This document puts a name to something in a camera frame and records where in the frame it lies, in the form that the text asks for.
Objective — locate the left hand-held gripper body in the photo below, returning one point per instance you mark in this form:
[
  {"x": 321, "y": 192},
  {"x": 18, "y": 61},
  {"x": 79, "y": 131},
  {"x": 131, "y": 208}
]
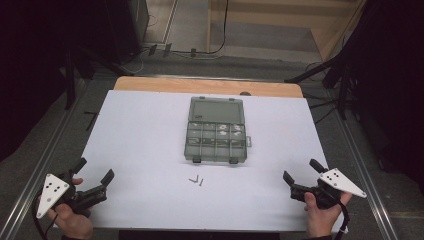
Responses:
[{"x": 53, "y": 192}]

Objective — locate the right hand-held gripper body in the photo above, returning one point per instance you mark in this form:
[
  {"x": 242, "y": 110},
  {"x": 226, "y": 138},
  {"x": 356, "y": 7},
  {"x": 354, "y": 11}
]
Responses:
[{"x": 338, "y": 181}]

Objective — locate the smoky clear plastic compartment box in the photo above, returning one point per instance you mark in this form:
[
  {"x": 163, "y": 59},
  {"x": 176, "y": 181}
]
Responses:
[{"x": 216, "y": 133}]

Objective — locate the person's left hand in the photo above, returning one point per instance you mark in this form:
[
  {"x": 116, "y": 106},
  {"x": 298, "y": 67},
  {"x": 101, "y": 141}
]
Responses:
[{"x": 71, "y": 221}]

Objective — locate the person's right hand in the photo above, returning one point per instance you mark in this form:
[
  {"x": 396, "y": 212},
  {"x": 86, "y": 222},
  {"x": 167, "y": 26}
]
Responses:
[{"x": 320, "y": 220}]

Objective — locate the black metal stand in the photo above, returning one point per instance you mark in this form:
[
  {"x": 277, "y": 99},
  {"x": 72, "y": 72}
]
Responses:
[
  {"x": 70, "y": 83},
  {"x": 333, "y": 76}
]

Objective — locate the wooden table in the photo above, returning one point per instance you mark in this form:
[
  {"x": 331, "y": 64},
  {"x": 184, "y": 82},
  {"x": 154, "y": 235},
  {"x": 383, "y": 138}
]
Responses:
[{"x": 186, "y": 85}]

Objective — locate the black power plug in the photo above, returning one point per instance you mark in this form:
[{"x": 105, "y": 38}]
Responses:
[
  {"x": 167, "y": 49},
  {"x": 152, "y": 49},
  {"x": 193, "y": 52}
]

